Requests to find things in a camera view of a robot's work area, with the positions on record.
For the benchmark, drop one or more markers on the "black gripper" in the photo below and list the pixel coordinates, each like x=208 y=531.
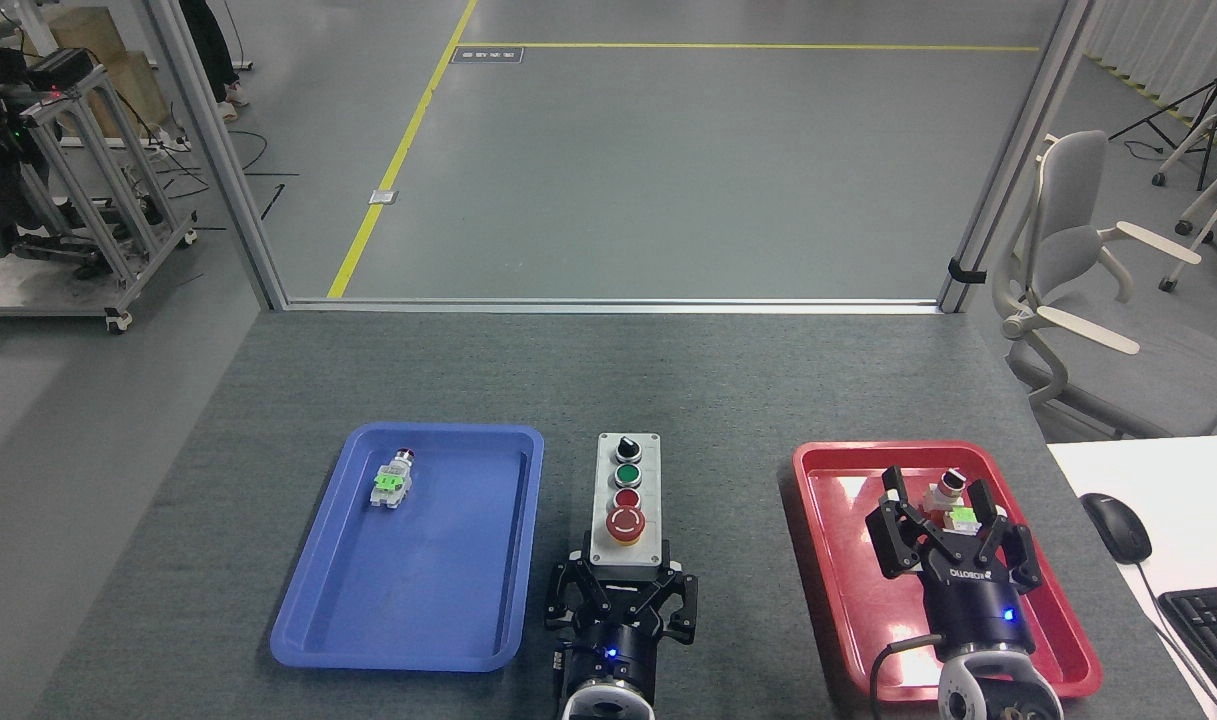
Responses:
x=978 y=605
x=613 y=640

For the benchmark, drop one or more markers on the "grey control box with buttons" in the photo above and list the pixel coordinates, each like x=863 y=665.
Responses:
x=628 y=545

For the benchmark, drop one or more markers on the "brown wooden box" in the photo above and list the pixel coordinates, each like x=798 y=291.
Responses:
x=118 y=70

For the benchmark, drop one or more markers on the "red plastic tray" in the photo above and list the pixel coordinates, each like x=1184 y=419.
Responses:
x=848 y=600

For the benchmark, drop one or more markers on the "black computer mouse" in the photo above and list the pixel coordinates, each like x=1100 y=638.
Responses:
x=1116 y=528

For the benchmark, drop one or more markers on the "blue plastic tray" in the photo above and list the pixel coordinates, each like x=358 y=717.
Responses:
x=428 y=590

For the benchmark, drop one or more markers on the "white desk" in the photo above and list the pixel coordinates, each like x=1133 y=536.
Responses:
x=1188 y=490

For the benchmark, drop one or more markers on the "black keyboard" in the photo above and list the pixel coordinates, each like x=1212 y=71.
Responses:
x=1213 y=630

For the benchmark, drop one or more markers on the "grey office chair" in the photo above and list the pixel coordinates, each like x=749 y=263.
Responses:
x=1078 y=260

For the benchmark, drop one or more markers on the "white-framed office chair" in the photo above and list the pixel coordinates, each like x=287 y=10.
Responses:
x=1213 y=195

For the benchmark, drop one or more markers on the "silver floor socket plate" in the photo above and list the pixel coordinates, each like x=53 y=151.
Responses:
x=383 y=197

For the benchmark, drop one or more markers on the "black tripod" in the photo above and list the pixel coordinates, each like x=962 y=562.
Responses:
x=1208 y=95

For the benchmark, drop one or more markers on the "black floor label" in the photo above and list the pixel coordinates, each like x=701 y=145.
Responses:
x=487 y=55

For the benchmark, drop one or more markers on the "person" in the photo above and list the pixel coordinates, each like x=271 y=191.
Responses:
x=208 y=50

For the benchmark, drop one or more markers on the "green-headed push button switch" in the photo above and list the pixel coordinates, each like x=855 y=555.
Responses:
x=963 y=518

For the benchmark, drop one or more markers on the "white black-headed selector switch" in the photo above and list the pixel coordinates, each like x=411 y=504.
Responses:
x=946 y=490

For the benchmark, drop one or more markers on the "red-headed push button switch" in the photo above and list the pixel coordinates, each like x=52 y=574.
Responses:
x=393 y=482

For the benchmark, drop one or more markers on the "black clamp on post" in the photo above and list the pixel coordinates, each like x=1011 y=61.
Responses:
x=966 y=271

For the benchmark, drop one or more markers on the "silver aluminium table rail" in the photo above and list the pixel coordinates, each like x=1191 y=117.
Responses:
x=608 y=305

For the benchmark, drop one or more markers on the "silver aluminium post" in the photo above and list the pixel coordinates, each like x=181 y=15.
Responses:
x=218 y=160
x=1018 y=150

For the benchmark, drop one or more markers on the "aluminium frame cart on wheels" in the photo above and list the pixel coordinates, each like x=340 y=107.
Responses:
x=88 y=180

